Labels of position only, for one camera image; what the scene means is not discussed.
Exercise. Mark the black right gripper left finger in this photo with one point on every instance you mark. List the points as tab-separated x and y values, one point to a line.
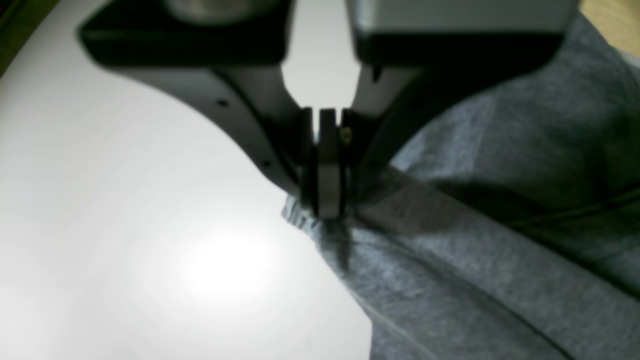
231	74

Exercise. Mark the grey T-shirt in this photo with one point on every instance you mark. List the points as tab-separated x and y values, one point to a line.
508	227

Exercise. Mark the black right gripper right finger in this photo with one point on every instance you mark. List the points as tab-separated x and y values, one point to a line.
418	59

